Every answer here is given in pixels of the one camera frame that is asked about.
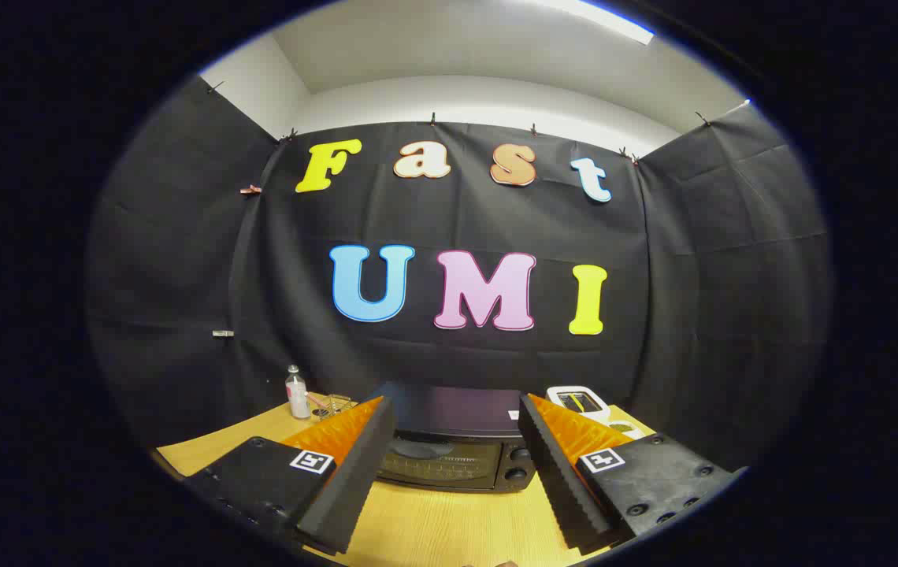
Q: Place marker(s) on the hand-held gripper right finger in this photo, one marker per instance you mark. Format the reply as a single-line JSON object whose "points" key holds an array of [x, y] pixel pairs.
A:
{"points": [[563, 480]]}

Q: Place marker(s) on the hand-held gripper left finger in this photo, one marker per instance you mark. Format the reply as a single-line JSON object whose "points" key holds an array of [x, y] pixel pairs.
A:
{"points": [[354, 480]]}

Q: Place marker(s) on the black toaster oven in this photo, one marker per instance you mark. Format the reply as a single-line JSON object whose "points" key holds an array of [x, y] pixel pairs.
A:
{"points": [[457, 409]]}

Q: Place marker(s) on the white pop-up toaster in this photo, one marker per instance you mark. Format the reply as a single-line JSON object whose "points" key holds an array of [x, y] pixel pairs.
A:
{"points": [[559, 391]]}

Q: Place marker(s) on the white divided dish with beans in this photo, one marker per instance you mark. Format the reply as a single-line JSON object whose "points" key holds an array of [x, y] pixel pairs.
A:
{"points": [[628, 431]]}

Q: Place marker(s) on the small clear plastic bottle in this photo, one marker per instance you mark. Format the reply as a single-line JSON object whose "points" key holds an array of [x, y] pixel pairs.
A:
{"points": [[297, 398]]}

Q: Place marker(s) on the pink clip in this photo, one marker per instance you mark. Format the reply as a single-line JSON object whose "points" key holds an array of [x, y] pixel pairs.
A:
{"points": [[250, 190]]}

